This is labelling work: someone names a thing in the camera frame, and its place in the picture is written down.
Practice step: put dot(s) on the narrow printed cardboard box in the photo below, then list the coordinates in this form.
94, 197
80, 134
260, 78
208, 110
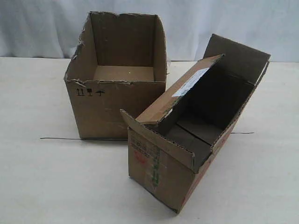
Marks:
172, 143

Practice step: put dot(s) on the large torn cardboard box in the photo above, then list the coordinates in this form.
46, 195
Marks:
119, 64

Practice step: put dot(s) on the thin dark line on table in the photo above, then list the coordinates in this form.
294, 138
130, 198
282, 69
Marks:
59, 138

